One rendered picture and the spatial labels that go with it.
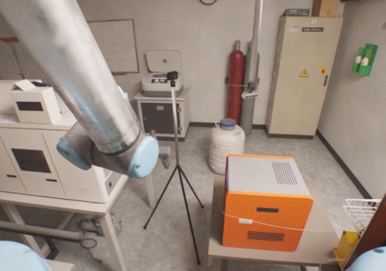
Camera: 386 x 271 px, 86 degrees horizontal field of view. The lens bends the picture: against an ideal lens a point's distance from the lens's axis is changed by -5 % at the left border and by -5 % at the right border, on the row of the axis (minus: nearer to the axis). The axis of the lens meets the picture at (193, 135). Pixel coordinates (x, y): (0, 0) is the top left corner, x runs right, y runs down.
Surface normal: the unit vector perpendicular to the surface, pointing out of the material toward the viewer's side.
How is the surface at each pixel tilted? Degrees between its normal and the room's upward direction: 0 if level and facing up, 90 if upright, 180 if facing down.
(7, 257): 5
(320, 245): 0
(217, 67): 90
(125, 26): 90
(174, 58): 105
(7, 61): 89
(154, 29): 90
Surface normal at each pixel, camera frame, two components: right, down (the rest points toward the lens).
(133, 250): -0.02, -0.88
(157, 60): -0.12, 0.68
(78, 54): 0.76, 0.39
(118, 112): 0.87, 0.25
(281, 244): -0.13, 0.47
